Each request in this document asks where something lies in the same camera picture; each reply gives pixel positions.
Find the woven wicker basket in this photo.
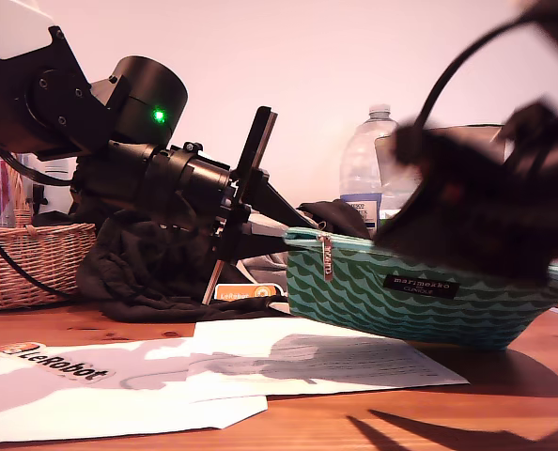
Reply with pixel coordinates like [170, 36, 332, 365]
[0, 162, 97, 312]

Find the large clear water bottle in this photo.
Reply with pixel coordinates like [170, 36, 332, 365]
[338, 103, 408, 231]

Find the flat black cable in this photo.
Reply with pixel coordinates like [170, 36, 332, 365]
[0, 138, 76, 188]

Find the thin black cable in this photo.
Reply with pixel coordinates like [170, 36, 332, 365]
[0, 215, 73, 300]

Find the silver metal zipper pull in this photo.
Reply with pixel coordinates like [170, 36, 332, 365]
[317, 233, 333, 282]

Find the white bottle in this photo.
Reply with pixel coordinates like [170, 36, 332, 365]
[41, 157, 76, 215]

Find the orange LeRobot sticker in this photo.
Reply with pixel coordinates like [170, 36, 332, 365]
[214, 283, 281, 303]

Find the dark brown grey-lined jacket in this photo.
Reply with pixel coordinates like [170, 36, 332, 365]
[71, 187, 373, 324]

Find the black-lettered LeRobot sticker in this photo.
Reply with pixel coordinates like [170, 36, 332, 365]
[0, 342, 110, 386]

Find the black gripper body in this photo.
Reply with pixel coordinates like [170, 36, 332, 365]
[173, 106, 278, 305]

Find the silver green Canagan pouch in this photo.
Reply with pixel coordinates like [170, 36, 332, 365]
[374, 123, 508, 226]

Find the green wave-patterned zip bag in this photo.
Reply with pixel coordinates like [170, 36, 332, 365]
[282, 226, 558, 352]

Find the printed white paper sheet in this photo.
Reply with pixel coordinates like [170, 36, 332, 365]
[184, 317, 472, 404]

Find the round black camera cable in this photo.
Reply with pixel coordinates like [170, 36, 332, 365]
[412, 13, 543, 137]

